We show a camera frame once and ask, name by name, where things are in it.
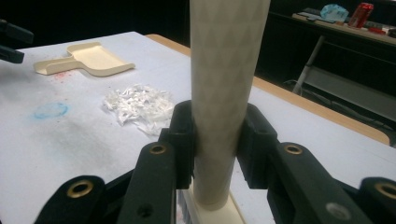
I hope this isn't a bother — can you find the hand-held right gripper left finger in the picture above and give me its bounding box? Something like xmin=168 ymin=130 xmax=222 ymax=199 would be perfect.
xmin=158 ymin=99 xmax=196 ymax=190

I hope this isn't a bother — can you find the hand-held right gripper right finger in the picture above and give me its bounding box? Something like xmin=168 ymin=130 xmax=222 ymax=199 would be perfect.
xmin=237 ymin=103 xmax=278 ymax=190

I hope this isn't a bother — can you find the cream hand brush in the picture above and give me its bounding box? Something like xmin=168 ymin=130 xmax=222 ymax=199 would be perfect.
xmin=177 ymin=0 xmax=272 ymax=224

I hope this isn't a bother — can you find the pile of shredded white paper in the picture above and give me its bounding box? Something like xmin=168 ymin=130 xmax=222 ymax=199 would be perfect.
xmin=102 ymin=83 xmax=176 ymax=137

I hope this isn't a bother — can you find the cream dustpan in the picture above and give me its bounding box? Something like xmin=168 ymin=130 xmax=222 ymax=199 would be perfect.
xmin=33 ymin=41 xmax=136 ymax=77

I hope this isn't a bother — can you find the white metal stand leg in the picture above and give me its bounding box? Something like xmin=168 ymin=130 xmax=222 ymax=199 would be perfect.
xmin=292 ymin=35 xmax=327 ymax=95

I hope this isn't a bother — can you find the white table cover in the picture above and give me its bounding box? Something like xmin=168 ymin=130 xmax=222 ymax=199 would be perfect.
xmin=0 ymin=31 xmax=396 ymax=224

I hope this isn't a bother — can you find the grey lower shelf board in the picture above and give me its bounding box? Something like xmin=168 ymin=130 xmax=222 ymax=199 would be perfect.
xmin=302 ymin=65 xmax=396 ymax=123

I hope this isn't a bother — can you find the wooden side desk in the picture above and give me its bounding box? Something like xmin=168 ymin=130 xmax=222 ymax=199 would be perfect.
xmin=291 ymin=12 xmax=396 ymax=47

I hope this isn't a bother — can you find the light blue plastic bag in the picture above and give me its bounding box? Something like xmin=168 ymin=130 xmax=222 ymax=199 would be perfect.
xmin=319 ymin=3 xmax=350 ymax=23

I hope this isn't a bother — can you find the small red packet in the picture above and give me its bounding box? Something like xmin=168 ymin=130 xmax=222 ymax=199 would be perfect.
xmin=368 ymin=26 xmax=388 ymax=35

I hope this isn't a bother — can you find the red can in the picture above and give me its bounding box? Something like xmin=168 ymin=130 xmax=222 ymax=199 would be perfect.
xmin=347 ymin=2 xmax=375 ymax=29

